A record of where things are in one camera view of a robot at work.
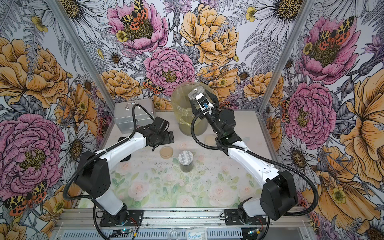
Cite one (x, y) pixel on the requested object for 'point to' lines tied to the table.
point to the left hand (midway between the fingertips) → (164, 143)
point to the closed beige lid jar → (210, 140)
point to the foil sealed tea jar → (185, 158)
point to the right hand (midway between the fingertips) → (198, 96)
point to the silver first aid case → (123, 114)
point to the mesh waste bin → (200, 125)
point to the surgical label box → (196, 234)
